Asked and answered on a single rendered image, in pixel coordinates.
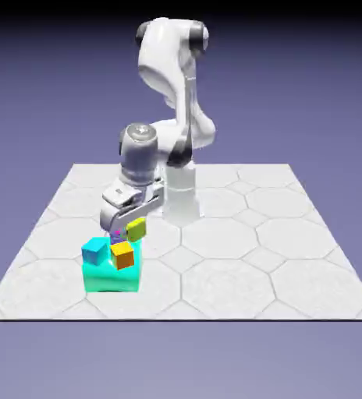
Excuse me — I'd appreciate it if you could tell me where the small cyan cube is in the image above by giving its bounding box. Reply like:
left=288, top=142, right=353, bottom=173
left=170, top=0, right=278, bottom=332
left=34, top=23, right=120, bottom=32
left=80, top=238, right=110, bottom=267

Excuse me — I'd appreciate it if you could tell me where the small orange cube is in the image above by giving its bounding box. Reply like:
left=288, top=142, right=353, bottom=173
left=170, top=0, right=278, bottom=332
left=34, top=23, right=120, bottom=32
left=109, top=240, right=136, bottom=271

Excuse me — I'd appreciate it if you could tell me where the large turquoise box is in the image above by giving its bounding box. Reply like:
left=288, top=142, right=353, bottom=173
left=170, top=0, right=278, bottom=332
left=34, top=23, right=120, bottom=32
left=82, top=235, right=143, bottom=294

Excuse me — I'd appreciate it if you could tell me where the small yellow-green cube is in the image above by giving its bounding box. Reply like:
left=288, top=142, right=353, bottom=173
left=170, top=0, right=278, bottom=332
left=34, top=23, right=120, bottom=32
left=126, top=217, right=147, bottom=243

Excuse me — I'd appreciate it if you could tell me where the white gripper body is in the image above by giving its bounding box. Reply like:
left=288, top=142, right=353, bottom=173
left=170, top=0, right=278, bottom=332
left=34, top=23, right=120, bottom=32
left=99, top=181, right=165, bottom=233

